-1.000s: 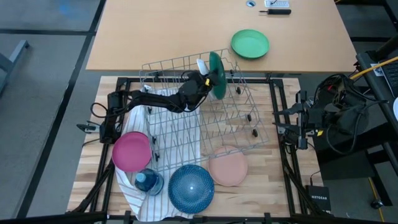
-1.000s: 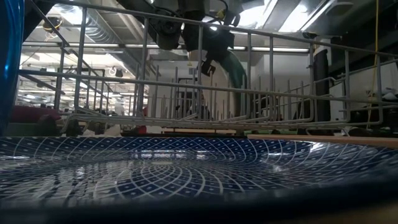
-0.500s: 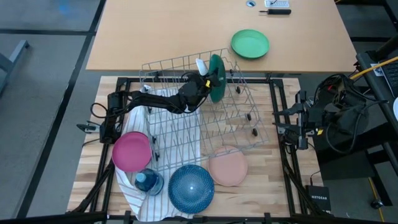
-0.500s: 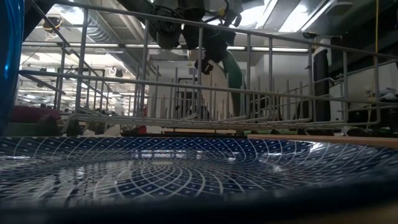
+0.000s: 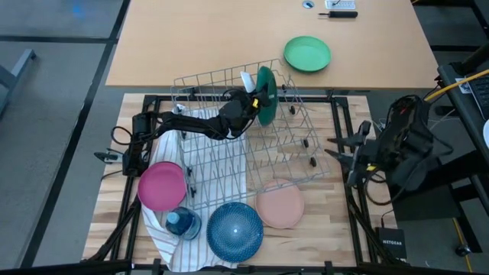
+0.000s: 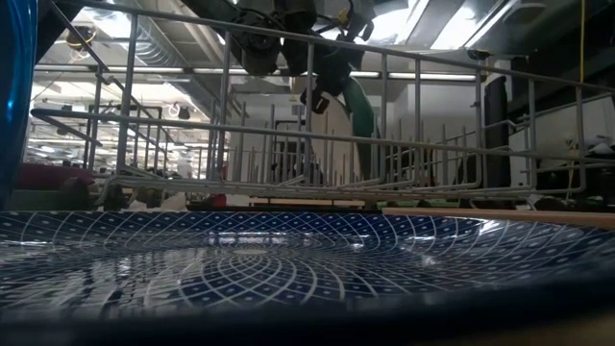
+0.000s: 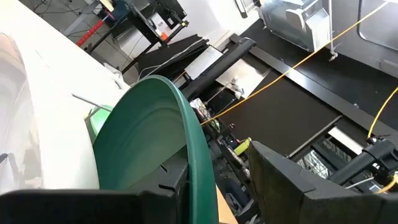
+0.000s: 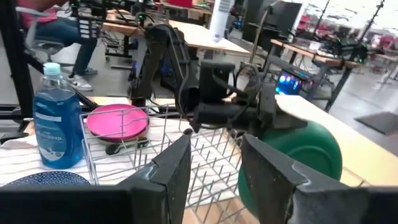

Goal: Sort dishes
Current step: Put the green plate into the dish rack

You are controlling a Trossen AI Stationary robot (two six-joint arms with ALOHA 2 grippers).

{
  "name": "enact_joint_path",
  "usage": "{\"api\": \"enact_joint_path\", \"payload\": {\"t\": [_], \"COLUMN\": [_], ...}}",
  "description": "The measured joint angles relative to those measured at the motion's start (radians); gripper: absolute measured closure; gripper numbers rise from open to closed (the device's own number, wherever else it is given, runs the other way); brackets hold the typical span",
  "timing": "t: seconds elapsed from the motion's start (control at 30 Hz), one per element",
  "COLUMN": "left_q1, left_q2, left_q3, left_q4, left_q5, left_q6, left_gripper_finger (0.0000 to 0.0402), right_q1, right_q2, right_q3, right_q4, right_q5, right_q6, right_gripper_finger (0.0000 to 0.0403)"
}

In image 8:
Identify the grey wire dish rack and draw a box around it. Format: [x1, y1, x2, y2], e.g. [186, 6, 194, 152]
[80, 104, 249, 224]

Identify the wooden table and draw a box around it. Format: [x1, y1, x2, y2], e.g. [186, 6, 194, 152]
[270, 39, 361, 113]
[102, 18, 251, 60]

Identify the magenta pink plate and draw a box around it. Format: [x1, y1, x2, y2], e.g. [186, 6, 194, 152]
[86, 104, 149, 143]

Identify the computer with blue lights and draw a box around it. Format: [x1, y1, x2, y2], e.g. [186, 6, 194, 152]
[275, 72, 305, 96]

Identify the black aluminium table frame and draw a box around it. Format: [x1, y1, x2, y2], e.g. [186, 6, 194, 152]
[0, 0, 100, 144]

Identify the person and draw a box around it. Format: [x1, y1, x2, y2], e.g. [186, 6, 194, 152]
[17, 0, 99, 93]

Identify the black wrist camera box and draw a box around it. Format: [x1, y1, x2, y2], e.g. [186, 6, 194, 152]
[198, 60, 236, 103]

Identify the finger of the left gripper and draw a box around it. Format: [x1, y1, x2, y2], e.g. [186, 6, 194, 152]
[275, 107, 308, 130]
[257, 83, 277, 138]

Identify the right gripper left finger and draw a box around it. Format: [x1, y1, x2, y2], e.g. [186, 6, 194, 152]
[0, 133, 192, 224]

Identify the dark green plate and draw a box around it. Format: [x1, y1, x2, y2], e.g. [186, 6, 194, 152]
[238, 119, 343, 217]

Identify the blue dish soap bottle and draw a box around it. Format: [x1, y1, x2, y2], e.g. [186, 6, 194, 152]
[32, 62, 85, 170]

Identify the grey office chair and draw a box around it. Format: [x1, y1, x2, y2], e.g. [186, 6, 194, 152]
[24, 7, 66, 63]

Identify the black monitor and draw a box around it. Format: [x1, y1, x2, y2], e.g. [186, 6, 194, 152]
[242, 0, 302, 54]

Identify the white cylinder appliance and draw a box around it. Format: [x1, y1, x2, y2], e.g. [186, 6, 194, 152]
[209, 0, 236, 43]

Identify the white striped dish towel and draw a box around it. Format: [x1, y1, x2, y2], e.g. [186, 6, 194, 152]
[0, 116, 240, 206]

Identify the black box with white labels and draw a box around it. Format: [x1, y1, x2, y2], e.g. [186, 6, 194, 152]
[76, 14, 103, 40]

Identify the dark floor mat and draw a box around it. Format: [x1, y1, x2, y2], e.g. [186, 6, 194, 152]
[354, 111, 398, 137]

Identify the blue patterned plate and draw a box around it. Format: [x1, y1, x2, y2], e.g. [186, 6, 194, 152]
[2, 170, 91, 187]

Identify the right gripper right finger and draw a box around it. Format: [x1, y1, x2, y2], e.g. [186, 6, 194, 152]
[241, 134, 398, 224]

